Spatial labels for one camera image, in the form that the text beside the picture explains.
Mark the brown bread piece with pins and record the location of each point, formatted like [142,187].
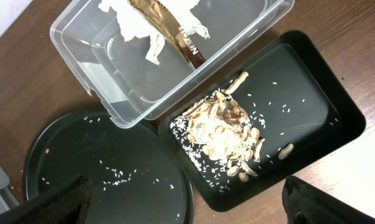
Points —
[175,22]

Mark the black rectangular tray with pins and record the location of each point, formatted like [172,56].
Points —
[292,54]

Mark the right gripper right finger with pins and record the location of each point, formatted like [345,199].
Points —
[304,203]

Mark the round black tray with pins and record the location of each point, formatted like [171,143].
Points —
[133,179]

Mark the food scraps pile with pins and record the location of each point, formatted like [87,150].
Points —
[238,134]

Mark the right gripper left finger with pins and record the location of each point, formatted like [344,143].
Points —
[66,203]

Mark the clear plastic bin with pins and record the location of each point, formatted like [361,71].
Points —
[115,53]

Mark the crumpled white paper wrapper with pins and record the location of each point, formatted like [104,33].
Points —
[133,24]

